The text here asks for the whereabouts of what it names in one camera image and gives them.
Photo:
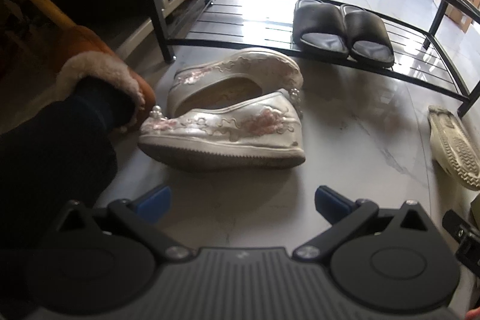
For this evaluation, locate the black slide slipper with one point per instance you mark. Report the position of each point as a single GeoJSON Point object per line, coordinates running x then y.
{"type": "Point", "coordinates": [365, 29]}
{"type": "Point", "coordinates": [318, 20]}

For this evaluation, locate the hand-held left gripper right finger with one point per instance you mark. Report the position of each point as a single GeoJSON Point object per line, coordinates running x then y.
{"type": "Point", "coordinates": [332, 202]}

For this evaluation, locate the beige rubber-soled shoe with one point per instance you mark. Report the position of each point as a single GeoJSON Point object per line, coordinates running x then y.
{"type": "Point", "coordinates": [453, 147]}

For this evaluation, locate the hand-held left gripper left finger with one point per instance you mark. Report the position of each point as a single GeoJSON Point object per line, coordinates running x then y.
{"type": "Point", "coordinates": [154, 198]}

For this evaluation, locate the brown fur-lined slipper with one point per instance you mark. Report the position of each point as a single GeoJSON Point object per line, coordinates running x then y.
{"type": "Point", "coordinates": [90, 42]}

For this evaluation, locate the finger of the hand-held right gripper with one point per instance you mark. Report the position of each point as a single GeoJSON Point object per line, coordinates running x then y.
{"type": "Point", "coordinates": [455, 224]}

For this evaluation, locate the white embroidered shoe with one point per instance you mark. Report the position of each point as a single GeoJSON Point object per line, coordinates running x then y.
{"type": "Point", "coordinates": [225, 132]}
{"type": "Point", "coordinates": [240, 67]}

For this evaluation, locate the brown cardboard box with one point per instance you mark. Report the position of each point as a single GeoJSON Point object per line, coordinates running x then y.
{"type": "Point", "coordinates": [459, 10]}

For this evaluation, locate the person's dark trouser leg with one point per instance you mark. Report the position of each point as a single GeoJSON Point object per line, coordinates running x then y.
{"type": "Point", "coordinates": [45, 155]}

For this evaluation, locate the black metal shoe rack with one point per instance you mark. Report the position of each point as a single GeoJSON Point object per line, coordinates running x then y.
{"type": "Point", "coordinates": [158, 5]}

